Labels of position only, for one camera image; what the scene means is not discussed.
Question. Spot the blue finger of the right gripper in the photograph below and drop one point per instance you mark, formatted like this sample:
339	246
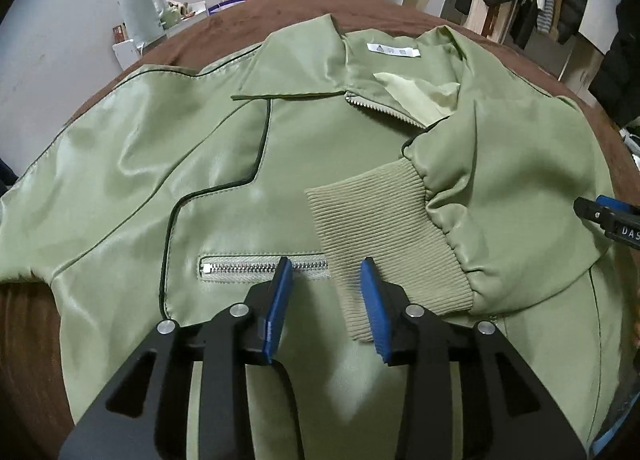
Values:
612	203

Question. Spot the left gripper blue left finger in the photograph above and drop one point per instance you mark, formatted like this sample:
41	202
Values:
254	326

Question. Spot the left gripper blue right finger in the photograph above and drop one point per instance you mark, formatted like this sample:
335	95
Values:
398	326

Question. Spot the green zip-up jacket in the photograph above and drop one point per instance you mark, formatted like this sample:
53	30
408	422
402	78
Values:
178	190

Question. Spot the black long down coat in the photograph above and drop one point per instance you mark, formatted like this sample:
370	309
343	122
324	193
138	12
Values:
616	85

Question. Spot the beige suitcase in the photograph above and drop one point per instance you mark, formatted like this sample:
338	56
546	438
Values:
490	22

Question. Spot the purple plastic bag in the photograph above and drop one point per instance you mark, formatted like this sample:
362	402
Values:
223	5

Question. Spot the pale green humidifier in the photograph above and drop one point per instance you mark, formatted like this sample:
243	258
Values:
143	19

